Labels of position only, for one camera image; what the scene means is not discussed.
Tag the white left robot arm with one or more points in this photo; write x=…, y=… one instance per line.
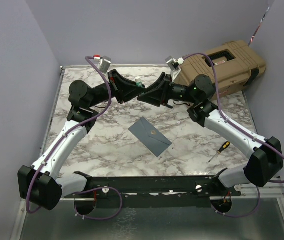
x=37, y=183

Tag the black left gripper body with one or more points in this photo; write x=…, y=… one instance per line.
x=102, y=94

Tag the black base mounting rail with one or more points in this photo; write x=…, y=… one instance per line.
x=152, y=191

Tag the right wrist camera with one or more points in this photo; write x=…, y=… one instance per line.
x=174, y=66

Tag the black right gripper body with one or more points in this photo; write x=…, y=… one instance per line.
x=177, y=92

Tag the yellow black screwdriver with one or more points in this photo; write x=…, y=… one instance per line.
x=224, y=146

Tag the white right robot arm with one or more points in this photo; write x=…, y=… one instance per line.
x=263, y=161

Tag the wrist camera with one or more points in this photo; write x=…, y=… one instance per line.
x=104, y=64
x=174, y=66

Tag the grey envelope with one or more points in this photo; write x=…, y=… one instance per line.
x=150, y=137

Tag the tan plastic toolbox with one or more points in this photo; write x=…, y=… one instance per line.
x=235, y=63

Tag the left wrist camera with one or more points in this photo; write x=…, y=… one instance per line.
x=104, y=64

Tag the green white glue stick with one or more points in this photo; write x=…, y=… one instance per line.
x=138, y=81

